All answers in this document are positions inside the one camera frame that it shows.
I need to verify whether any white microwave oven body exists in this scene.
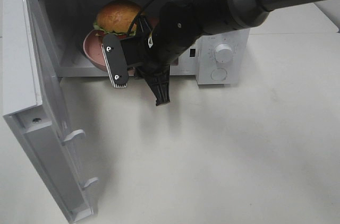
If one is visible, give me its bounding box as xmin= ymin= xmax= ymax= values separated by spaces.
xmin=37 ymin=0 xmax=249 ymax=84

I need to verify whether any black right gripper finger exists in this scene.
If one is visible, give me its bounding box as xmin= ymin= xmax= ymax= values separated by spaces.
xmin=135 ymin=65 xmax=170 ymax=106
xmin=134 ymin=16 xmax=154 ymax=38

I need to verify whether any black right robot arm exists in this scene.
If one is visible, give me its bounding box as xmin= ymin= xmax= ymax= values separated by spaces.
xmin=124 ymin=0 xmax=324 ymax=105

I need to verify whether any burger with lettuce and cheese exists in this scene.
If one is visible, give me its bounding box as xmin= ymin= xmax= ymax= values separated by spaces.
xmin=93 ymin=0 xmax=141 ymax=38

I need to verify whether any pink round plate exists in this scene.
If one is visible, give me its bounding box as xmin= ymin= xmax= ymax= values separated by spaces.
xmin=83 ymin=18 xmax=132 ymax=72

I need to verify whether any round white door button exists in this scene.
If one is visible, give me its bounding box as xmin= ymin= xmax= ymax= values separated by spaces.
xmin=211 ymin=68 xmax=227 ymax=81

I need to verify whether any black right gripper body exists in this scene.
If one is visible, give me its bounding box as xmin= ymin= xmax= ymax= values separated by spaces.
xmin=122 ymin=0 xmax=202 ymax=73

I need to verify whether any white microwave door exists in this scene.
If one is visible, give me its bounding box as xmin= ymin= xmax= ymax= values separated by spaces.
xmin=3 ymin=0 xmax=96 ymax=223

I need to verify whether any white lower timer knob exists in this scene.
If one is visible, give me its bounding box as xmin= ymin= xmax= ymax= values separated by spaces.
xmin=215 ymin=44 xmax=233 ymax=63

